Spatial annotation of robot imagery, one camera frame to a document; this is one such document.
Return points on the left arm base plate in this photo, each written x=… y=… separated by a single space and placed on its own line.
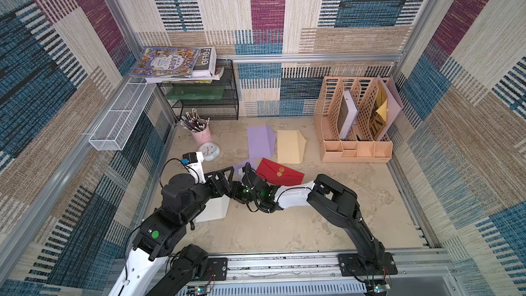
x=215 y=270

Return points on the red envelope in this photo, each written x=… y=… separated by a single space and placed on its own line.
x=277 y=174

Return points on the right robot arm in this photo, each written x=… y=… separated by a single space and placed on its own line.
x=332 y=200

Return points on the green folder on shelf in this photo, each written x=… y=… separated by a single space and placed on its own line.
x=195 y=93

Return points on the pink pen cup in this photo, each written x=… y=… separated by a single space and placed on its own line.
x=202 y=137

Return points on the white envelope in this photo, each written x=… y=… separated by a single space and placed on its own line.
x=215 y=209

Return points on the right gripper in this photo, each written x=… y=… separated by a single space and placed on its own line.
x=253 y=181

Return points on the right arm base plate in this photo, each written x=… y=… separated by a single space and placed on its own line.
x=351 y=264

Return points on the white round clock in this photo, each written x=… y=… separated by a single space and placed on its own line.
x=210 y=151

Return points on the black wire shelf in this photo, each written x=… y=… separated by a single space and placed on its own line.
x=214 y=99

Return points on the colourful picture book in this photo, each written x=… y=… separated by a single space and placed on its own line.
x=166 y=62

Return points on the yellow paper sheet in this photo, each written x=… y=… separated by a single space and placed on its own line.
x=381 y=109

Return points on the lilac envelope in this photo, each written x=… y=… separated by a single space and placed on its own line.
x=261 y=141
x=238 y=168

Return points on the Folio book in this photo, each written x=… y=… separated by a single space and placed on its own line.
x=205 y=70

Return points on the pink folder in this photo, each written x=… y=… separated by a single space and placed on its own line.
x=393 y=104

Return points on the cream envelope with seal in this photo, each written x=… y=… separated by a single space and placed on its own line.
x=291 y=147

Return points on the white wire basket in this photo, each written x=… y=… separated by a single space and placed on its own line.
x=118 y=123

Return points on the brown wanted poster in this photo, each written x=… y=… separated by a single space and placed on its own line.
x=375 y=124

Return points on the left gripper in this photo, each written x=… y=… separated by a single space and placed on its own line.
x=218 y=190

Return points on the white box in organizer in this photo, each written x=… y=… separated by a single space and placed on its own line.
x=347 y=115

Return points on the pens in cup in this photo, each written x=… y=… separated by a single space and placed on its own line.
x=191 y=120

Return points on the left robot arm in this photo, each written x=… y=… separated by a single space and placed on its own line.
x=151 y=267

